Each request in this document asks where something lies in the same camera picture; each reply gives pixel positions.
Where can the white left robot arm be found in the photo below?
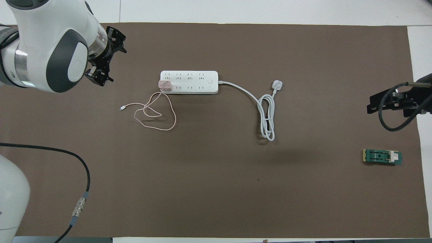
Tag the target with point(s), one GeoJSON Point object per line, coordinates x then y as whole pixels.
{"type": "Point", "coordinates": [44, 40]}

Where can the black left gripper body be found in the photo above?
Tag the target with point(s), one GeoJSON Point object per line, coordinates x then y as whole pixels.
{"type": "Point", "coordinates": [103, 55]}

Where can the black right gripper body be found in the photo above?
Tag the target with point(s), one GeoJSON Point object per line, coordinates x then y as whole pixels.
{"type": "Point", "coordinates": [415, 96]}

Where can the green knife switch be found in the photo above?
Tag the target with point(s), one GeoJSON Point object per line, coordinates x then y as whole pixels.
{"type": "Point", "coordinates": [381, 157]}

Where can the pink charger adapter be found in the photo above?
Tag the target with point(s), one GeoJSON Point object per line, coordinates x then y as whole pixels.
{"type": "Point", "coordinates": [166, 86]}

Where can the brown table mat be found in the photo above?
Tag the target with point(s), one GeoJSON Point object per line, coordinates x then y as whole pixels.
{"type": "Point", "coordinates": [219, 185]}

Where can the white power strip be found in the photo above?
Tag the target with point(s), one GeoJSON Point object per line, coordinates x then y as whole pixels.
{"type": "Point", "coordinates": [195, 82]}

